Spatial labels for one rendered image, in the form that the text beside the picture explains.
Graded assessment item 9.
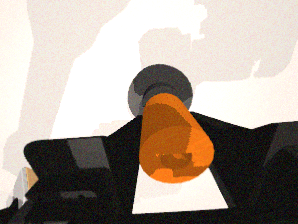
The orange knob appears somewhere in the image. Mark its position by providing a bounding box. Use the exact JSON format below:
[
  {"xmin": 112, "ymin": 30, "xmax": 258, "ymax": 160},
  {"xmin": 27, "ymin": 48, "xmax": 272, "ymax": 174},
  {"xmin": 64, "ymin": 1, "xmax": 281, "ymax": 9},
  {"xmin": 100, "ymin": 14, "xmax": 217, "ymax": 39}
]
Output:
[{"xmin": 139, "ymin": 93, "xmax": 215, "ymax": 184}]

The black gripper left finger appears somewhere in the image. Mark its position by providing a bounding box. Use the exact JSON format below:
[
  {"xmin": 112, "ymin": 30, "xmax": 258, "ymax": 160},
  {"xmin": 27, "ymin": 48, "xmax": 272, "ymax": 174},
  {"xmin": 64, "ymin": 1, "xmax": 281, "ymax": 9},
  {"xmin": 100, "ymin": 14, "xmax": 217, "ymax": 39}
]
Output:
[{"xmin": 23, "ymin": 115, "xmax": 143, "ymax": 215}]

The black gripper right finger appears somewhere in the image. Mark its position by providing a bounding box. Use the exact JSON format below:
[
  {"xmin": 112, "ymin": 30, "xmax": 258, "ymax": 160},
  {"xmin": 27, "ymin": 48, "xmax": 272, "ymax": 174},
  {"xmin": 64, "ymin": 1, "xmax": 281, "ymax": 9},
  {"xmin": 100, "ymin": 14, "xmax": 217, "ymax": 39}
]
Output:
[{"xmin": 189, "ymin": 111, "xmax": 298, "ymax": 208}]

